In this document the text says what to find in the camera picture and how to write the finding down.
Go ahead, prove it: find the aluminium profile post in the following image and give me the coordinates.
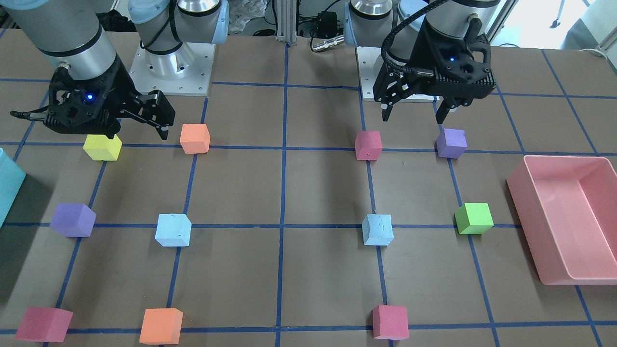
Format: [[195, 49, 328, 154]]
[[272, 0, 298, 46]]

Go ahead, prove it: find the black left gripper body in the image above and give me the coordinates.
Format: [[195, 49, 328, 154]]
[[373, 19, 496, 106]]

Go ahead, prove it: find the orange foam block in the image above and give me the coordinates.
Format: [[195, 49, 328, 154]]
[[139, 308, 183, 345], [179, 123, 210, 154]]

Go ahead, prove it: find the orange foam block near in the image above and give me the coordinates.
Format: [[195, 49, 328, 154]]
[[139, 308, 183, 345]]

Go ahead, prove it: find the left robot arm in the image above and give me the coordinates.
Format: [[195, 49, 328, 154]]
[[344, 0, 498, 124]]

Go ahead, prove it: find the black braided cable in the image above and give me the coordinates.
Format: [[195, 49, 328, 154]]
[[381, 0, 451, 78]]

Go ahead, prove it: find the pink plastic bin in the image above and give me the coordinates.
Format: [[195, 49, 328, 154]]
[[507, 155, 617, 285]]

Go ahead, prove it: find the purple foam block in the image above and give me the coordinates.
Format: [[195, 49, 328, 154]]
[[49, 203, 97, 238], [436, 128, 468, 160]]

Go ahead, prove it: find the green foam block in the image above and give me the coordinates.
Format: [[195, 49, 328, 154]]
[[454, 202, 495, 235]]

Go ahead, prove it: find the yellow foam block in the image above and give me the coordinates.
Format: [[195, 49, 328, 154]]
[[83, 134, 123, 161]]

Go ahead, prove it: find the pink foam block far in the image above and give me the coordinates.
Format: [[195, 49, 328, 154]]
[[354, 131, 383, 161]]

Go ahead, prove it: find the pink foam block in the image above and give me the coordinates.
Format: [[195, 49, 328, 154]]
[[372, 305, 410, 341], [15, 307, 73, 343], [354, 131, 383, 161]]

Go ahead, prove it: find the purple foam block far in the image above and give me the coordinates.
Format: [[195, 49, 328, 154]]
[[436, 128, 468, 160]]

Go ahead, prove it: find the silver cable connector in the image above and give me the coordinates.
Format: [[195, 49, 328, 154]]
[[310, 35, 345, 53]]

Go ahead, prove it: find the teal plastic bin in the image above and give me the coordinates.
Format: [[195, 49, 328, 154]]
[[0, 148, 26, 227]]

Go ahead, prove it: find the black power adapter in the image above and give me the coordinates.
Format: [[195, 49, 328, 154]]
[[313, 11, 338, 38]]

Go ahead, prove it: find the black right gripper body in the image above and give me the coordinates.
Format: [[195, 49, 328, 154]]
[[11, 57, 160, 135]]

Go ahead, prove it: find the light blue block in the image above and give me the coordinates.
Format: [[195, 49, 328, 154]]
[[362, 214, 394, 246], [154, 214, 192, 247]]

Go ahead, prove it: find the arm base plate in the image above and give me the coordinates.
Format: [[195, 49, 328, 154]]
[[129, 42, 216, 97], [356, 46, 434, 102]]

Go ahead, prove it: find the orange foam block far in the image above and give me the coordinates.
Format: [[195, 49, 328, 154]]
[[179, 123, 210, 154]]

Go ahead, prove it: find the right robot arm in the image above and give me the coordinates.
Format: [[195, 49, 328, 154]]
[[1, 0, 229, 140]]

